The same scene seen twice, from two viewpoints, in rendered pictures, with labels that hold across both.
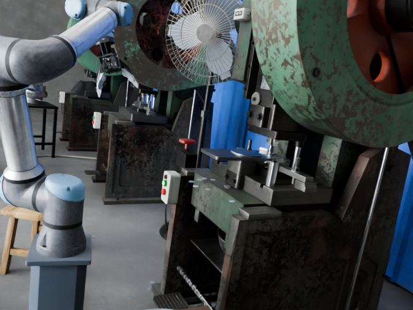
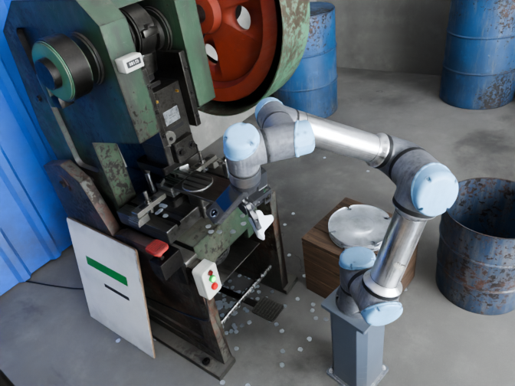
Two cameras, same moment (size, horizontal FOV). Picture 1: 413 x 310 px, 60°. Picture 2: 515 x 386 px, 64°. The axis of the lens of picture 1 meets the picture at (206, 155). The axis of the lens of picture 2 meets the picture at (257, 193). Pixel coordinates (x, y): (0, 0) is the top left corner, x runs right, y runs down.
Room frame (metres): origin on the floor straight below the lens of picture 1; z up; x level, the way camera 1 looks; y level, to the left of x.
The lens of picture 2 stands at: (1.66, 1.22, 1.65)
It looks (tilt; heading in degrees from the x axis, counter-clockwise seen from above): 35 degrees down; 251
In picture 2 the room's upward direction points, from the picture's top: 10 degrees counter-clockwise
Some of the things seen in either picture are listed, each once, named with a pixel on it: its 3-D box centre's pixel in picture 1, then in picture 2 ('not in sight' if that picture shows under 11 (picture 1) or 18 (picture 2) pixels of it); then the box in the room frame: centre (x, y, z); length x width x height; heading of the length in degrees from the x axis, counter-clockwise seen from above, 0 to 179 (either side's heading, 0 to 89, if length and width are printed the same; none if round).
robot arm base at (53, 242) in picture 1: (62, 232); (357, 291); (1.07, 0.42, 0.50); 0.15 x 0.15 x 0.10
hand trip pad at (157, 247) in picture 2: (186, 147); (159, 253); (1.65, 0.10, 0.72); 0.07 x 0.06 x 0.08; 120
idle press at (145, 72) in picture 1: (183, 96); not in sight; (3.16, 0.27, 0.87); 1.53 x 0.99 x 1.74; 118
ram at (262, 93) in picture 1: (274, 91); (165, 120); (1.45, -0.23, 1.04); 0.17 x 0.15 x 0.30; 120
